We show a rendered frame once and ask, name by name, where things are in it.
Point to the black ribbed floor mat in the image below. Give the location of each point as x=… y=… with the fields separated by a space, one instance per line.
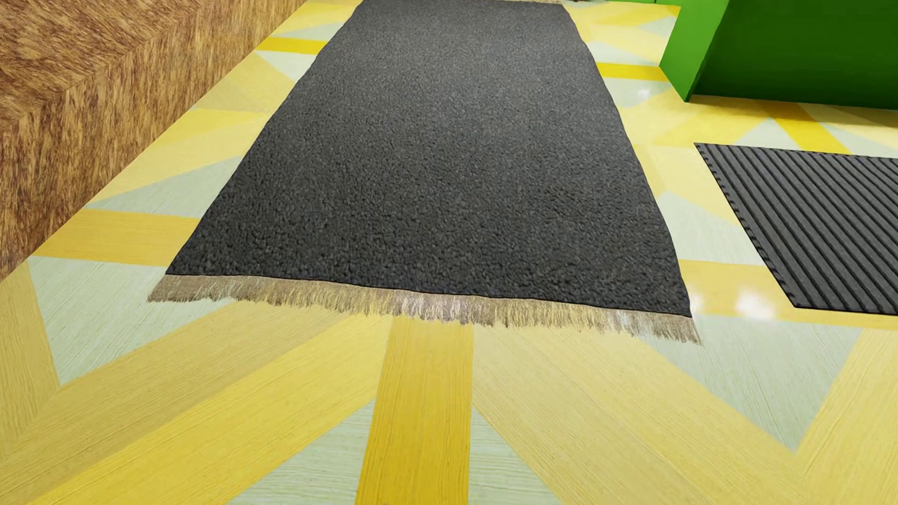
x=821 y=224

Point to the dark grey fringed rug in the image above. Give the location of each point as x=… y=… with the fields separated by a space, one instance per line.
x=442 y=168

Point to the brown wood-grain cabinet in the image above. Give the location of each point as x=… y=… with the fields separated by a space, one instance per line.
x=91 y=105

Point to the green block furniture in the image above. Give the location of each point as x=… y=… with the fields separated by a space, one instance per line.
x=786 y=49

